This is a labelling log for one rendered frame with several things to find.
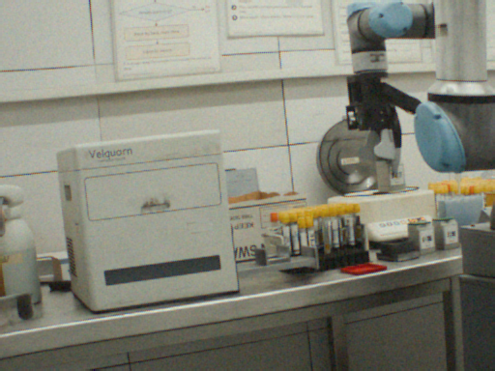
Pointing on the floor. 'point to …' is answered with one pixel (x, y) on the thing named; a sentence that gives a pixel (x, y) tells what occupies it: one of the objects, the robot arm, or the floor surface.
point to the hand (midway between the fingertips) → (390, 168)
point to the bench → (231, 312)
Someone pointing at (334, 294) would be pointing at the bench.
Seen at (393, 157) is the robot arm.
